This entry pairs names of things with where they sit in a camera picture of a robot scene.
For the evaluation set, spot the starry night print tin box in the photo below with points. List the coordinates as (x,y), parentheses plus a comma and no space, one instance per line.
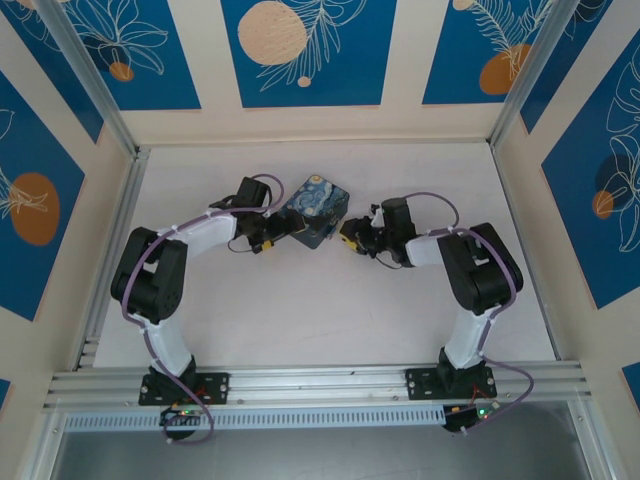
(317,205)

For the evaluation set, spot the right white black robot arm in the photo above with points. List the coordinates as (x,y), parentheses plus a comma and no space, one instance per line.
(425,250)

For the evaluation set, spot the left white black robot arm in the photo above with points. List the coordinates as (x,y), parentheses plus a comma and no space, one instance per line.
(210,235)

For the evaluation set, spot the left control circuit board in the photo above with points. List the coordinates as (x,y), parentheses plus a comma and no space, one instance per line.
(182,412)

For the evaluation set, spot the control circuit board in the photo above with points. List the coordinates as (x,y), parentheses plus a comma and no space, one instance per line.
(457,420)
(182,412)

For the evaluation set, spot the right control circuit board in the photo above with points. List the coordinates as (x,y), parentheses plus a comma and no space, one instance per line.
(457,420)

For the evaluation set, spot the grey metal sheet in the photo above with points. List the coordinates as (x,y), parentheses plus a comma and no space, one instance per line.
(320,455)

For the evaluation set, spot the aluminium table edge rail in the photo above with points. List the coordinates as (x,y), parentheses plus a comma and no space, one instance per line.
(114,250)
(510,200)

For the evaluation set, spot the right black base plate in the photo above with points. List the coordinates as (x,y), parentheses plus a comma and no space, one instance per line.
(417,382)

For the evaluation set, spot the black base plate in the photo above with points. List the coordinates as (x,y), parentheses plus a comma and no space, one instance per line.
(220,387)
(417,382)

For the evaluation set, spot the aluminium mounting rail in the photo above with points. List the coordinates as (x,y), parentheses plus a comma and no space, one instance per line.
(320,385)

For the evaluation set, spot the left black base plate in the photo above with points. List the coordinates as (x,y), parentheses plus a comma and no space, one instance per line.
(220,387)

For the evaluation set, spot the aluminium frame post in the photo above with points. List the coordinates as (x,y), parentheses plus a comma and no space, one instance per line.
(47,440)
(590,440)
(529,75)
(92,75)

